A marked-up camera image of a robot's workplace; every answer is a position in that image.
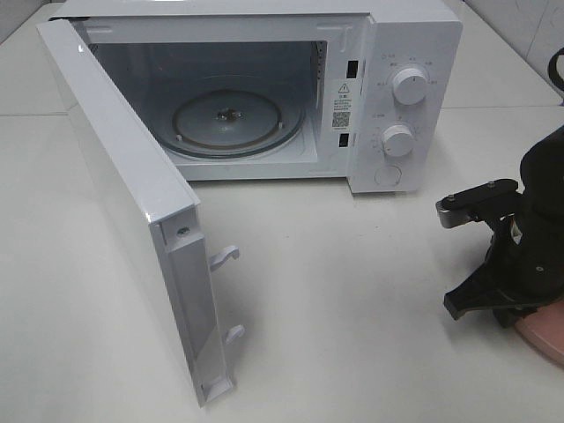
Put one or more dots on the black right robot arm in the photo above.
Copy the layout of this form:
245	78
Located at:
541	183

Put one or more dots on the upper white power knob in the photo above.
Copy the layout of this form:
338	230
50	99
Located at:
409	85

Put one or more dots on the pink round plate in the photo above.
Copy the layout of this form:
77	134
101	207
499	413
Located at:
544	331

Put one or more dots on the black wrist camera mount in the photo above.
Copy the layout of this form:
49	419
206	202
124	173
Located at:
490	202

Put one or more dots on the white door release button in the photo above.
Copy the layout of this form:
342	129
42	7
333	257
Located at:
388	176

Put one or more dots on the glass microwave turntable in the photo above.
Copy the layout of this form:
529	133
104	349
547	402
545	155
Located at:
227	124

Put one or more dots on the white microwave door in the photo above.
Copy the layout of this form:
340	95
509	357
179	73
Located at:
152	209

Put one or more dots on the white microwave oven body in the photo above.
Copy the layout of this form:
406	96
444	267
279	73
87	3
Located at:
336	57

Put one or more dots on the lower white timer knob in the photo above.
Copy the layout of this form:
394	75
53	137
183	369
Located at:
397	140

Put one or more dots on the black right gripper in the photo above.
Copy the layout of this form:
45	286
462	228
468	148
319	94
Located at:
525	267

